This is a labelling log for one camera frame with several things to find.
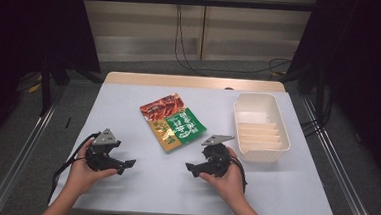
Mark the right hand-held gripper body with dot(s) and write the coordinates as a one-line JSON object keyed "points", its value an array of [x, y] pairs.
{"points": [[216, 159]]}

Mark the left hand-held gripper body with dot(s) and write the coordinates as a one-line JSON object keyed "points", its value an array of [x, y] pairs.
{"points": [[104, 141]]}

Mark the person's right hand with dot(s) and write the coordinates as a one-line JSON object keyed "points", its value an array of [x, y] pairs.
{"points": [[228, 186]]}

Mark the person's left hand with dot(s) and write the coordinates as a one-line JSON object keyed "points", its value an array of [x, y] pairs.
{"points": [[80, 176]]}

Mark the white table cover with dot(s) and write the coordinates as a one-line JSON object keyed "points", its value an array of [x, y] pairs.
{"points": [[160, 192]]}

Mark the small black floor piece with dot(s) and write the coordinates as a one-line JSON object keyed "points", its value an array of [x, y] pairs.
{"points": [[67, 122]]}

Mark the red green snack packet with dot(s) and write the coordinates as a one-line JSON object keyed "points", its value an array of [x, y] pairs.
{"points": [[174, 121]]}

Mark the white plastic container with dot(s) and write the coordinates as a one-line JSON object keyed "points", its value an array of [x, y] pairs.
{"points": [[260, 132]]}

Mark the black metal stand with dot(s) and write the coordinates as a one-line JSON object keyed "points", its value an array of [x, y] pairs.
{"points": [[46, 88]]}

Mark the wooden table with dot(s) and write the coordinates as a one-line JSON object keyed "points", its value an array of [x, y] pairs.
{"points": [[193, 82]]}

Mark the black curtain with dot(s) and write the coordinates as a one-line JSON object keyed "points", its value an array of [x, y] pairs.
{"points": [[32, 44], [358, 64]]}

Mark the black horizontal bar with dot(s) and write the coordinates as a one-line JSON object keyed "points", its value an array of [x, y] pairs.
{"points": [[198, 1]]}

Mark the metal floor rail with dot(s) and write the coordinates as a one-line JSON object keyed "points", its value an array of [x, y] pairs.
{"points": [[338, 166], [21, 157]]}

